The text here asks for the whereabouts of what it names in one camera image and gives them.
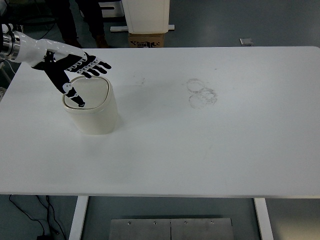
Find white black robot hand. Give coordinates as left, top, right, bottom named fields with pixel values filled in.
left=18, top=34, right=112, bottom=108

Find cream lidded trash can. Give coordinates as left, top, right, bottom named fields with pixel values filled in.
left=62, top=76, right=118, bottom=135

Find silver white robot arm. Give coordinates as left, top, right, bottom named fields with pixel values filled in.
left=0, top=24, right=111, bottom=108

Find right brown shoe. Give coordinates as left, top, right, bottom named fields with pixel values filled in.
left=95, top=35, right=111, bottom=49

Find brown shoe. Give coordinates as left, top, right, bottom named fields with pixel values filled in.
left=95, top=35, right=111, bottom=49
left=63, top=38, right=83, bottom=49

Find left brown shoe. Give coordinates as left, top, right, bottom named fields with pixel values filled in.
left=63, top=38, right=83, bottom=49

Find white table foot bar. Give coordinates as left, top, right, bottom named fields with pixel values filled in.
left=109, top=24, right=175, bottom=33

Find brown cardboard box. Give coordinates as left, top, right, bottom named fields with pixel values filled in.
left=128, top=33, right=165, bottom=48

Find person's dark trouser legs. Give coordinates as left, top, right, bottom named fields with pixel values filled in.
left=45, top=0, right=105, bottom=40

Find white cabinet on box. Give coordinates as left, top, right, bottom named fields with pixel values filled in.
left=122, top=0, right=170, bottom=34

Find grey floor socket plate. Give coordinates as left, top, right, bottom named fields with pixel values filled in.
left=239, top=38, right=254, bottom=47

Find left white table leg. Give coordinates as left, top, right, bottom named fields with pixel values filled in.
left=68, top=196, right=89, bottom=240

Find white table leg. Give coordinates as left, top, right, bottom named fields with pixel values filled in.
left=253, top=198, right=274, bottom=240
left=68, top=196, right=89, bottom=240

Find right white table leg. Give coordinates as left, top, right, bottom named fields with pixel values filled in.
left=253, top=198, right=274, bottom=240

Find black floor cable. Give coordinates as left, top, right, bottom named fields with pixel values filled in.
left=8, top=194, right=66, bottom=240

